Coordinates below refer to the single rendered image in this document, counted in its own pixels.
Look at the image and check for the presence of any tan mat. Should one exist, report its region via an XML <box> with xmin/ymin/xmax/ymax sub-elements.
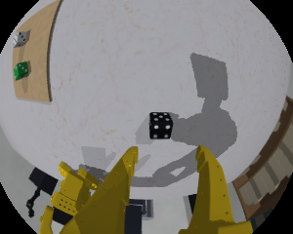
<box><xmin>13</xmin><ymin>0</ymin><xmax>62</xmax><ymax>102</ymax></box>

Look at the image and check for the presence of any green die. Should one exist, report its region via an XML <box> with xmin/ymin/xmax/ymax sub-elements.
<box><xmin>14</xmin><ymin>61</ymin><xmax>28</xmax><ymax>81</ymax></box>

